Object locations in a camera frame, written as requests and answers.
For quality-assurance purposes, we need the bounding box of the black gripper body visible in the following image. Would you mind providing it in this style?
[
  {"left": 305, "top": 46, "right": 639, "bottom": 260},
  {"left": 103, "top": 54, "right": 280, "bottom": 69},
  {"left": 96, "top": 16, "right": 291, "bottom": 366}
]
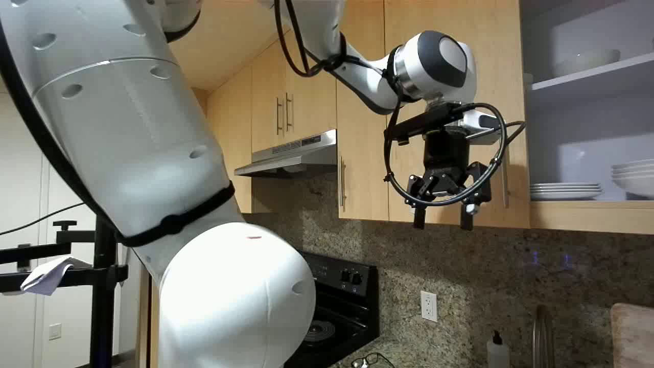
[{"left": 416, "top": 125, "right": 480, "bottom": 198}]

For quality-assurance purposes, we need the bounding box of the narrow wooden cabinet door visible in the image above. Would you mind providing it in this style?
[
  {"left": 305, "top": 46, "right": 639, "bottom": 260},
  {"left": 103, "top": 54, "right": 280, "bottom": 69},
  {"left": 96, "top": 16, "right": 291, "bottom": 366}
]
[{"left": 336, "top": 0, "right": 390, "bottom": 222}]

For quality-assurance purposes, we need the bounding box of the wide wooden cabinet door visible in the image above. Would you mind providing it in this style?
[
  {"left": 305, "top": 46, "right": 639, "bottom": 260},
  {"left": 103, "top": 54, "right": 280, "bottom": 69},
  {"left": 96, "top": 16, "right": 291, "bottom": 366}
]
[{"left": 382, "top": 0, "right": 531, "bottom": 231}]

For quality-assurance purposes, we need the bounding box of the wooden double door cabinet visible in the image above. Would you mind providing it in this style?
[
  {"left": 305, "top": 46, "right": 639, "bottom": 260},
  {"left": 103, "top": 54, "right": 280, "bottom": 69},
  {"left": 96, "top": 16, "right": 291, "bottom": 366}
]
[{"left": 249, "top": 38, "right": 340, "bottom": 156}]

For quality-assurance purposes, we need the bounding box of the white cabinet shelf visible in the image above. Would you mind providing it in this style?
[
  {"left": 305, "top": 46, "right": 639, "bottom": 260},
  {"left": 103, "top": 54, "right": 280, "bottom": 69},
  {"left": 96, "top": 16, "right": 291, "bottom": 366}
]
[{"left": 529, "top": 52, "right": 654, "bottom": 94}]

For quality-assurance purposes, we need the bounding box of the flat stack of white plates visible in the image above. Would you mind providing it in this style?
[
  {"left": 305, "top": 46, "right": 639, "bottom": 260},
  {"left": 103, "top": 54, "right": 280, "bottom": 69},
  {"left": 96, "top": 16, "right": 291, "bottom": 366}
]
[{"left": 529, "top": 180, "right": 605, "bottom": 203}]

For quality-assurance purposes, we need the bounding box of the black kitchen stove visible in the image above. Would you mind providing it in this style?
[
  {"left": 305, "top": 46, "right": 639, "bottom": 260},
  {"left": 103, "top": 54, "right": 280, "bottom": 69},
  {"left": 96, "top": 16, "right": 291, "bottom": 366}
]
[{"left": 285, "top": 251, "right": 382, "bottom": 368}]

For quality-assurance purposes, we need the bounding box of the stainless steel range hood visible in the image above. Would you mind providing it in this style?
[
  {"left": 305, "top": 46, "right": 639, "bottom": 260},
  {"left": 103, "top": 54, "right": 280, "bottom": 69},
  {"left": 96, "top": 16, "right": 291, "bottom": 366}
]
[{"left": 233, "top": 128, "right": 340, "bottom": 180}]

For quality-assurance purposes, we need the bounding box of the clear soap dispenser black pump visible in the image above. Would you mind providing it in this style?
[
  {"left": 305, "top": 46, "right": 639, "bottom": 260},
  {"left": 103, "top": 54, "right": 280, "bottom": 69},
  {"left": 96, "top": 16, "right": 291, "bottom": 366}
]
[{"left": 484, "top": 329, "right": 513, "bottom": 368}]

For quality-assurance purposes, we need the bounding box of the glass pan lid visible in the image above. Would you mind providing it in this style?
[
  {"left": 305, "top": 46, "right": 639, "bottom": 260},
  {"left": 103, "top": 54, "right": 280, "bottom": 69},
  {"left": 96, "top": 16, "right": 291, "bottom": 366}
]
[{"left": 348, "top": 349, "right": 399, "bottom": 368}]

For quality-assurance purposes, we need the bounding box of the tall stack of white dishes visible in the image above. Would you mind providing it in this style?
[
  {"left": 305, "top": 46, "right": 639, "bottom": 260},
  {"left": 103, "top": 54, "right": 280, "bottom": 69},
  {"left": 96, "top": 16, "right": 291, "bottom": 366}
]
[{"left": 609, "top": 157, "right": 654, "bottom": 203}]

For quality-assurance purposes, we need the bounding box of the light wooden cutting board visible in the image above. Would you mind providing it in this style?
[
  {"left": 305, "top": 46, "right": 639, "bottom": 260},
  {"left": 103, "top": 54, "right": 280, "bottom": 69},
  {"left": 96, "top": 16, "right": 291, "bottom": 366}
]
[{"left": 609, "top": 300, "right": 654, "bottom": 368}]

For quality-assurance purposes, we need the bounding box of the white folded paper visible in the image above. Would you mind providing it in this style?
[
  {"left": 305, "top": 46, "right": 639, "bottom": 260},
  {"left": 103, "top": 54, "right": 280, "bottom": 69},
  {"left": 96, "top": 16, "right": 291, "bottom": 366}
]
[{"left": 19, "top": 256, "right": 94, "bottom": 299}]

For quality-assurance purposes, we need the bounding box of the grey wrist camera black mount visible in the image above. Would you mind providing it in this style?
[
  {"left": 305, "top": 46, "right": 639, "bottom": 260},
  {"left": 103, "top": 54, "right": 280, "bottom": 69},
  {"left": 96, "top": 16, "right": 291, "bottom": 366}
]
[{"left": 393, "top": 101, "right": 502, "bottom": 149}]

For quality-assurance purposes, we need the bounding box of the black looped gripper cable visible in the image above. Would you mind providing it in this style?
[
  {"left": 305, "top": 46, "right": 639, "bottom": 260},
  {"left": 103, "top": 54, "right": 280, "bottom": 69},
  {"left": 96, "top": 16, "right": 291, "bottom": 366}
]
[{"left": 382, "top": 101, "right": 527, "bottom": 209}]

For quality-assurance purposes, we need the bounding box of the white wall outlet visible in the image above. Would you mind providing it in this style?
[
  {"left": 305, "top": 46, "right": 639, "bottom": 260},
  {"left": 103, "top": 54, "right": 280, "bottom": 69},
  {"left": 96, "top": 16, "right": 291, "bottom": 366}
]
[{"left": 420, "top": 289, "right": 440, "bottom": 323}]

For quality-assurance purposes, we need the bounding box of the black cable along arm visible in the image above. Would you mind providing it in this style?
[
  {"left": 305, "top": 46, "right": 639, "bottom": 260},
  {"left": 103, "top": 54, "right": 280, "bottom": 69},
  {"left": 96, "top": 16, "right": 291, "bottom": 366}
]
[{"left": 271, "top": 0, "right": 351, "bottom": 80}]

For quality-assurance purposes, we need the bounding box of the black metal camera stand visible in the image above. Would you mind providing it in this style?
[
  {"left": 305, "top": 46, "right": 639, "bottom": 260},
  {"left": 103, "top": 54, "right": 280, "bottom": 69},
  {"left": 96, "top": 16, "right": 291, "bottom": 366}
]
[{"left": 0, "top": 215, "right": 130, "bottom": 368}]

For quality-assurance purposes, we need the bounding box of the thin black wall cable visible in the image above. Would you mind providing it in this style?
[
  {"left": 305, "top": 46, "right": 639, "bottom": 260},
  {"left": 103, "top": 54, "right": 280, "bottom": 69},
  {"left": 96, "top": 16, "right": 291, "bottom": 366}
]
[{"left": 0, "top": 200, "right": 87, "bottom": 239}]

